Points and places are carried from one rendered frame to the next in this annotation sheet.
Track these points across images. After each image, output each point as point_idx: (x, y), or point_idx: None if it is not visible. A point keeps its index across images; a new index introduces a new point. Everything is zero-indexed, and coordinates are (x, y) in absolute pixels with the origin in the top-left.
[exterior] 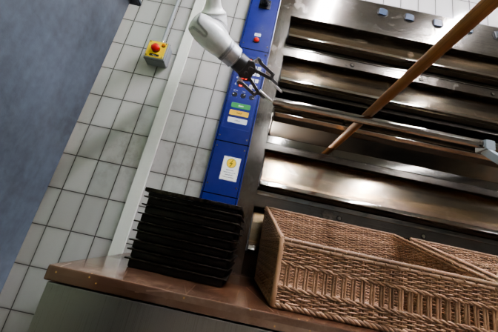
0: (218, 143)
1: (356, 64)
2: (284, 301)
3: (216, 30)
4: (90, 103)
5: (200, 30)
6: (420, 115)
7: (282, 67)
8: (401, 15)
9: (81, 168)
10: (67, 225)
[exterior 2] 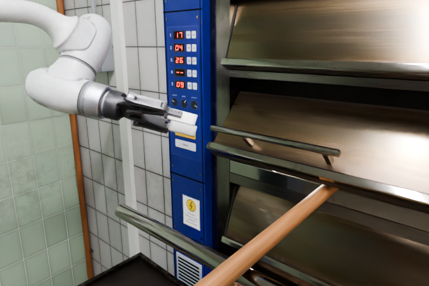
0: (174, 177)
1: None
2: None
3: (48, 96)
4: (83, 126)
5: (38, 102)
6: None
7: (235, 22)
8: None
9: (98, 192)
10: (107, 240)
